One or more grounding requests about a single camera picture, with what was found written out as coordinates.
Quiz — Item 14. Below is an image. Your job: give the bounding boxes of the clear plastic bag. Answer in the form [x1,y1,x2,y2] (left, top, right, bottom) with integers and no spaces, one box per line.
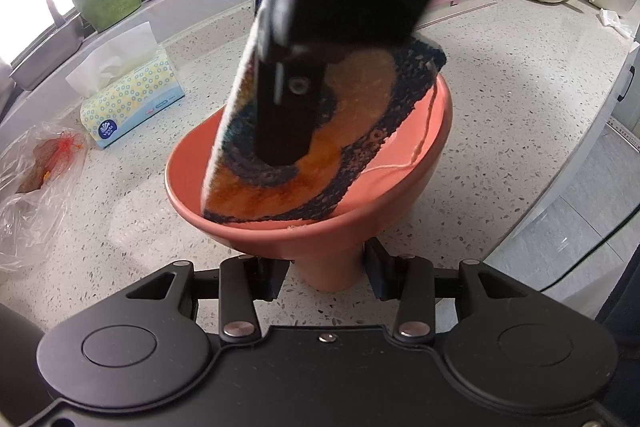
[1,122,89,272]

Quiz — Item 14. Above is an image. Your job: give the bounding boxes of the small steel tray left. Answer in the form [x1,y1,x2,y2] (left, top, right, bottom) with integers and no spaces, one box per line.
[10,14,84,91]

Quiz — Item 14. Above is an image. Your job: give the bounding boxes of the coral footed bowl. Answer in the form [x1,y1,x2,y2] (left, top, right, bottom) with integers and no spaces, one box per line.
[165,77,454,291]

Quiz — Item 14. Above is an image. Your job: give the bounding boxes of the blue patterned sponge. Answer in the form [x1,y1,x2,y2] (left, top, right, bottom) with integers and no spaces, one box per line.
[201,26,447,223]

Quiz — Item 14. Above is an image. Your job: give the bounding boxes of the tissue pack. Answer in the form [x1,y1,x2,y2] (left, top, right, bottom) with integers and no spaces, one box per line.
[66,22,184,148]

